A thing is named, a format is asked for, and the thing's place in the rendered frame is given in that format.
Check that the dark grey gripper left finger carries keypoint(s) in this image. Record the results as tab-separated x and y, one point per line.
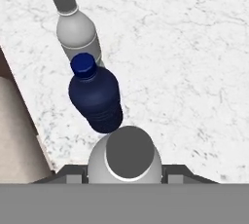
72	173

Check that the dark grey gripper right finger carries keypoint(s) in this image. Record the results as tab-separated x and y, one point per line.
179	173

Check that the grey bottle with grey cap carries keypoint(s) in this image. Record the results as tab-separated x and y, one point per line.
76	30
129	156

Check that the dark blue plastic bottle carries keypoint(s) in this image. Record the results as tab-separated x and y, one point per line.
96	97

